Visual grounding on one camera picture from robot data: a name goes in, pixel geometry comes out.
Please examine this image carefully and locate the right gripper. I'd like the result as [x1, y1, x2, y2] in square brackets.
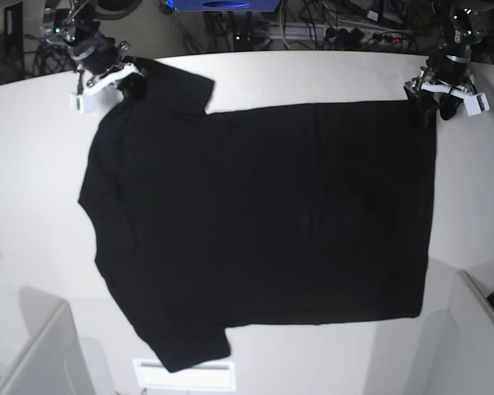
[72, 36, 147, 100]

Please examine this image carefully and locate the black T-shirt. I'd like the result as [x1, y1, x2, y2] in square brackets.
[79, 58, 436, 373]

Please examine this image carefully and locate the blue box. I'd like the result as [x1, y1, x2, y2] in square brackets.
[165, 0, 280, 12]

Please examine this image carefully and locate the white power strip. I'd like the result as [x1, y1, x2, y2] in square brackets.
[262, 22, 412, 43]

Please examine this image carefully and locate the coiled black cable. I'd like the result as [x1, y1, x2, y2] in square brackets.
[24, 40, 79, 77]

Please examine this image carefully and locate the white partition panel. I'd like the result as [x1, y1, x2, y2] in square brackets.
[404, 272, 494, 395]
[0, 287, 116, 395]

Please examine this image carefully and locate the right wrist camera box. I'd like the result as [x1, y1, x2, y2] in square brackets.
[70, 93, 97, 114]

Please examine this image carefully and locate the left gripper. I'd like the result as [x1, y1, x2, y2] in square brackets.
[403, 49, 476, 132]

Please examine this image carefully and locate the white partition panel right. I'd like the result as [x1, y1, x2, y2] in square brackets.
[404, 272, 494, 395]

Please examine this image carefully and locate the white table cable slot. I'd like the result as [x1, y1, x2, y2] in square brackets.
[133, 359, 236, 392]

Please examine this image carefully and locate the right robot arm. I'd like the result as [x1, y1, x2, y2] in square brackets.
[40, 1, 146, 113]

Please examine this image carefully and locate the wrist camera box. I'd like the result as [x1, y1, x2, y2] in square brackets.
[463, 92, 490, 117]
[70, 93, 97, 114]

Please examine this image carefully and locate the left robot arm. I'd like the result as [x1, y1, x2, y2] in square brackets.
[404, 1, 490, 128]

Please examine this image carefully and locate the white partition panel left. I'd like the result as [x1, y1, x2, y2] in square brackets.
[0, 287, 116, 395]

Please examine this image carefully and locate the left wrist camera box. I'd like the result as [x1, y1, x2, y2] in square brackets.
[463, 92, 490, 117]

